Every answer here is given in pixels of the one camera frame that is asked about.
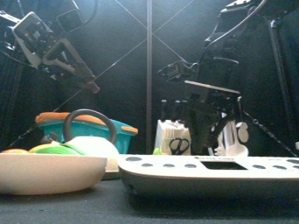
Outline black tripod stand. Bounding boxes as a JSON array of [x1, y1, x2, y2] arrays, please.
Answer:
[[240, 17, 299, 158]]

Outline white utensil block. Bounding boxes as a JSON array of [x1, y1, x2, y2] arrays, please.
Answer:
[[154, 119, 192, 156]]

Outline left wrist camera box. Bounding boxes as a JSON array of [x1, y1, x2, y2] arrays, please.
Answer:
[[55, 0, 87, 33]]

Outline orange toy fruit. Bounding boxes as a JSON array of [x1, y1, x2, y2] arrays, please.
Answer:
[[0, 148, 31, 155]]

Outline vertical metal frame pole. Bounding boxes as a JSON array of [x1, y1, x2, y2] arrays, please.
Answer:
[[144, 0, 155, 155]]

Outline green toy vegetable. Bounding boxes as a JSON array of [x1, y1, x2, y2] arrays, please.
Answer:
[[28, 142, 88, 156]]

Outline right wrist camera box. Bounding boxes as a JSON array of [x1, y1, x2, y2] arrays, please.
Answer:
[[156, 59, 198, 83]]

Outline black knife handle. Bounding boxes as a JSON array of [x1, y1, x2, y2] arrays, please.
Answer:
[[172, 100, 183, 122], [160, 99, 168, 121]]

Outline white digital scale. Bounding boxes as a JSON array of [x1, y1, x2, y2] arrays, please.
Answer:
[[116, 154, 299, 200]]

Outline teal basket orange rim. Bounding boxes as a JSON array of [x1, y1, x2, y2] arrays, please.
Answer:
[[34, 111, 140, 155]]

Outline white toy spoon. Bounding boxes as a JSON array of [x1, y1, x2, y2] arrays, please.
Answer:
[[226, 96, 250, 158]]

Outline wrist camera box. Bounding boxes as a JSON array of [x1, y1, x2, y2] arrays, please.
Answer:
[[156, 59, 198, 83], [55, 0, 87, 33]]

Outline white kettle grey handle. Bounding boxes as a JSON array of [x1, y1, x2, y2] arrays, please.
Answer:
[[63, 108, 122, 180]]

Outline white bowl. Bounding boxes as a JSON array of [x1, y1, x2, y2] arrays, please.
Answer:
[[0, 152, 108, 196]]

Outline black scissors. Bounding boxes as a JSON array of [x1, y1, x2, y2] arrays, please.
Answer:
[[168, 137, 192, 156]]

